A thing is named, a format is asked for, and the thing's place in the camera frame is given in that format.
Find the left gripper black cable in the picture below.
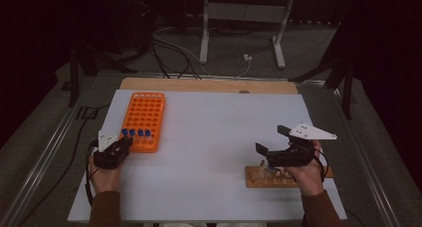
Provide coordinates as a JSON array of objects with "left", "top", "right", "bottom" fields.
[{"left": 84, "top": 137, "right": 101, "bottom": 208}]

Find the person's left hand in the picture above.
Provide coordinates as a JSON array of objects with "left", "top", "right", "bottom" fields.
[{"left": 88, "top": 159, "right": 125, "bottom": 195}]

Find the white plug cable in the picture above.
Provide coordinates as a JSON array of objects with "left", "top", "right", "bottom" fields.
[{"left": 236, "top": 60, "right": 252, "bottom": 79}]

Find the white metal stand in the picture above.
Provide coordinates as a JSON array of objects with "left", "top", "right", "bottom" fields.
[{"left": 198, "top": 0, "right": 297, "bottom": 70}]

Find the aluminium floor rail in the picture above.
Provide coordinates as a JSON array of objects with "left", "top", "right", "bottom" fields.
[
  {"left": 94, "top": 71, "right": 327, "bottom": 87},
  {"left": 0, "top": 76, "right": 98, "bottom": 227},
  {"left": 326, "top": 86, "right": 404, "bottom": 227}
]

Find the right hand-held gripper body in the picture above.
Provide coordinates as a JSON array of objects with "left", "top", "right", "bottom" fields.
[{"left": 265, "top": 121, "right": 338, "bottom": 169}]

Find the wooden tube rack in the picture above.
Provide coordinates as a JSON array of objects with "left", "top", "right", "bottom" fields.
[{"left": 244, "top": 159, "right": 334, "bottom": 189}]

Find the black floor cable bundle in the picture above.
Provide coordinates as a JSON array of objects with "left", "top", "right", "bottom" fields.
[{"left": 149, "top": 37, "right": 202, "bottom": 81}]

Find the black tripod stand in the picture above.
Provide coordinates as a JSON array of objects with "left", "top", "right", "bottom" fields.
[
  {"left": 288, "top": 21, "right": 357, "bottom": 120},
  {"left": 68, "top": 44, "right": 138, "bottom": 108}
]

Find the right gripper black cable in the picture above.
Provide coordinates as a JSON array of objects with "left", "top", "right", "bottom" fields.
[{"left": 313, "top": 146, "right": 330, "bottom": 183}]

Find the person's right hand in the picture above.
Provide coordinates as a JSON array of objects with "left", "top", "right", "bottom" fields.
[{"left": 286, "top": 139, "right": 327, "bottom": 197}]

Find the long white floor cable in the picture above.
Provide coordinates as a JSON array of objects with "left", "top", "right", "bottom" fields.
[{"left": 151, "top": 32, "right": 213, "bottom": 77}]

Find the long black floor cable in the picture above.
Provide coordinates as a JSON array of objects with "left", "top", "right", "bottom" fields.
[{"left": 16, "top": 104, "right": 111, "bottom": 227}]

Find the white table mat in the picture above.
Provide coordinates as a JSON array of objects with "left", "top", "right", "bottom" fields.
[{"left": 67, "top": 89, "right": 347, "bottom": 223}]

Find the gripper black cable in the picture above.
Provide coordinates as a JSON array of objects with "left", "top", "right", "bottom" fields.
[
  {"left": 313, "top": 146, "right": 330, "bottom": 183},
  {"left": 84, "top": 137, "right": 101, "bottom": 208}
]

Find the dark equipment rack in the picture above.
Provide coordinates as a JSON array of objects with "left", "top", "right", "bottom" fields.
[{"left": 130, "top": 0, "right": 157, "bottom": 56}]

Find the orange plastic tube rack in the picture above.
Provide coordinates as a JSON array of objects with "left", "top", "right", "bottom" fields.
[{"left": 119, "top": 92, "right": 166, "bottom": 154}]

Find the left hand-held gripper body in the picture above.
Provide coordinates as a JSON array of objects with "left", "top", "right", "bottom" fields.
[{"left": 93, "top": 129, "right": 129, "bottom": 170}]

